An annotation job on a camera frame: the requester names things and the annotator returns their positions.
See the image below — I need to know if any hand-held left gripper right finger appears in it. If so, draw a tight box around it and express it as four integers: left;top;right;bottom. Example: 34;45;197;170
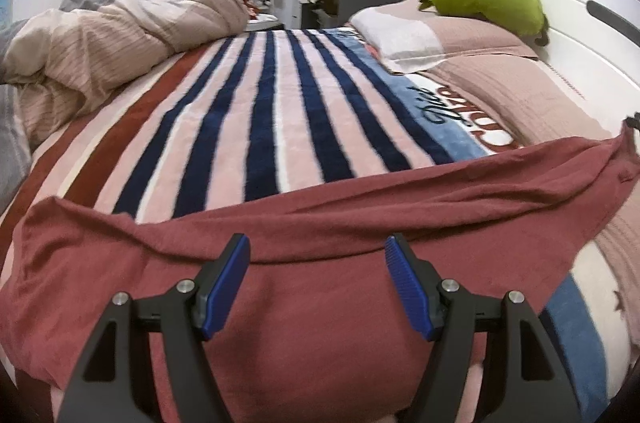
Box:
384;233;583;423

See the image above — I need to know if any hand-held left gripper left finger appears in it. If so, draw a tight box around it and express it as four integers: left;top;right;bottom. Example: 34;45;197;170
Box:
56;233;251;423

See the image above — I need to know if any dark red t-shirt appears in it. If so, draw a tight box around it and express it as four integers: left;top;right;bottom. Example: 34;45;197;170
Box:
0;123;640;423

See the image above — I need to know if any pink rear pillow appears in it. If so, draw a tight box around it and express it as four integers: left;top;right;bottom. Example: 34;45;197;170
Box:
425;53;640;354

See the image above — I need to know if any striped fleece blanket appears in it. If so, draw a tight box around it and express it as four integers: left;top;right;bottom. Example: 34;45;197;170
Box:
0;26;640;423

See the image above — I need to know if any green plush toy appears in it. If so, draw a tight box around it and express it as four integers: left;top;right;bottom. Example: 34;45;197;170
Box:
419;0;550;46

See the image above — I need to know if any pink and white pillow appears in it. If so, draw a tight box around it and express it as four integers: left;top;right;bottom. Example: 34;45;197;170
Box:
347;0;538;75

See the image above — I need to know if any pink and grey duvet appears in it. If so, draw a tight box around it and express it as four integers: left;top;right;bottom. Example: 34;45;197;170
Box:
0;0;251;204

